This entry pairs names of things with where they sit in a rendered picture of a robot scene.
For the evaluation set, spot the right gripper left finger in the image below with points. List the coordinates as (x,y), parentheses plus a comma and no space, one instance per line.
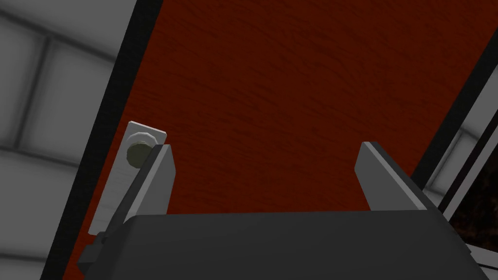
(153,186)

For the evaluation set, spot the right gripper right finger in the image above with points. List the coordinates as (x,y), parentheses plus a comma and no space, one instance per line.
(385,182)

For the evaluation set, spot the red-brown wooden door leaf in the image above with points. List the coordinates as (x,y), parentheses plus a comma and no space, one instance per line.
(295,97)

